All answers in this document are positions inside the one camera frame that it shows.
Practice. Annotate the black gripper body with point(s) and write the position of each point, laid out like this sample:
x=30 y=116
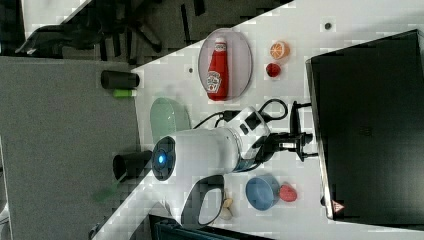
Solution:
x=267 y=148

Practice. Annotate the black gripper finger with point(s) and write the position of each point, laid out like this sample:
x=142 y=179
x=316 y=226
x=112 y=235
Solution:
x=289 y=146
x=292 y=137

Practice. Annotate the black oven door handle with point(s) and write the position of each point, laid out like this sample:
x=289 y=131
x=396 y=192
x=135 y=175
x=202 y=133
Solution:
x=294 y=116

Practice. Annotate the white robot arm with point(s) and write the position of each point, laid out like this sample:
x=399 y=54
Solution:
x=188 y=169

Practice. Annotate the blue bowl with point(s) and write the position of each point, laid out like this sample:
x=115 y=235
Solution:
x=262 y=192

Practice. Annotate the red heart toy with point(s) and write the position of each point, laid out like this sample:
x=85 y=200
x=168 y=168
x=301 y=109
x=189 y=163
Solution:
x=287 y=193

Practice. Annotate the red strawberry toy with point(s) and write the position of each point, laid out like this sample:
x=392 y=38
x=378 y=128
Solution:
x=273 y=70

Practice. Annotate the peeled banana toy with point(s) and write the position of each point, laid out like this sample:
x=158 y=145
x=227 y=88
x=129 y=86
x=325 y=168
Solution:
x=226 y=213

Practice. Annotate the red ketchup bottle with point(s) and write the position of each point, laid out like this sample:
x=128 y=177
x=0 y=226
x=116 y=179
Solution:
x=218 y=74

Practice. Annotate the orange slice toy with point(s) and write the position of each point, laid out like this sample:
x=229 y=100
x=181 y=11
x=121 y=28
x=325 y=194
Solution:
x=279 y=50

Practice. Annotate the grey round plate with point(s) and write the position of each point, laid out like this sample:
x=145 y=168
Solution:
x=239 y=61

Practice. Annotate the green oval colander basket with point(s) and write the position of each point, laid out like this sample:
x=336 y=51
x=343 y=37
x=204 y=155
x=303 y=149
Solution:
x=167 y=116

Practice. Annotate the dark blue crate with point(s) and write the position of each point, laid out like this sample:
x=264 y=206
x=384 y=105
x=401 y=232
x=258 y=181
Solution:
x=168 y=229

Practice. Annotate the green marker pen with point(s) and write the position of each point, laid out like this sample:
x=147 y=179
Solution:
x=124 y=93

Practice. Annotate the black office chair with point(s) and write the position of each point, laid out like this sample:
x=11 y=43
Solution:
x=51 y=25

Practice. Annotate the upper black cylinder post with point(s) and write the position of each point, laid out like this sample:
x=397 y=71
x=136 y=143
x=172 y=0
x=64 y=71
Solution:
x=119 y=80

